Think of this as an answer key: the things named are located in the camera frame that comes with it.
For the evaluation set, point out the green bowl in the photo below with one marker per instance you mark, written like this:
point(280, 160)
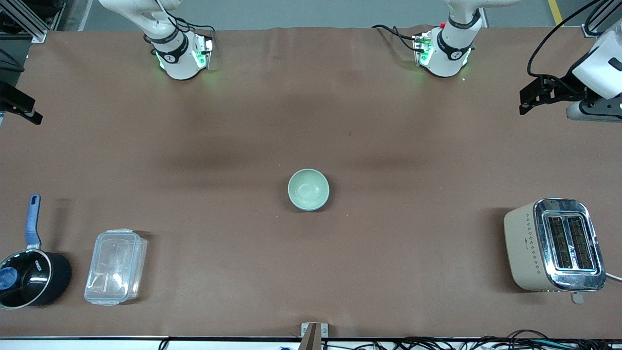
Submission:
point(308, 188)

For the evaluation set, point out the aluminium frame profile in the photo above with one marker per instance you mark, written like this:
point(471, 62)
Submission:
point(29, 19)

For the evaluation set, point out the brown table cover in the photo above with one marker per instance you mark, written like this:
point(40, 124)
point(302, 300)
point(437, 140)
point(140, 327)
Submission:
point(311, 121)

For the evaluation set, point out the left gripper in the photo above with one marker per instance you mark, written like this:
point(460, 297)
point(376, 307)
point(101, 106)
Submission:
point(565, 86)

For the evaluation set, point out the blue bowl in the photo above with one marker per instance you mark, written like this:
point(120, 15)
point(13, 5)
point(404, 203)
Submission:
point(326, 203)

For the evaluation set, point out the clear plastic food container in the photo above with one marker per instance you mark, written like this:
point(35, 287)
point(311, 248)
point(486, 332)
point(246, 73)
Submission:
point(114, 267)

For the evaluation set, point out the white table corner bracket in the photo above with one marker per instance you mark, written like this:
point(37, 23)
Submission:
point(590, 32)

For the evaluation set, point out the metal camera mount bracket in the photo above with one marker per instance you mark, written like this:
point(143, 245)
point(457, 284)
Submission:
point(313, 335)

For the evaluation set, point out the glass lid with blue knob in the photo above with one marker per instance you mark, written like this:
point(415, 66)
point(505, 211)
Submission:
point(19, 279)

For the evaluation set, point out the beige and chrome toaster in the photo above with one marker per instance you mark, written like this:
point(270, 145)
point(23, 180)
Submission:
point(525, 248)

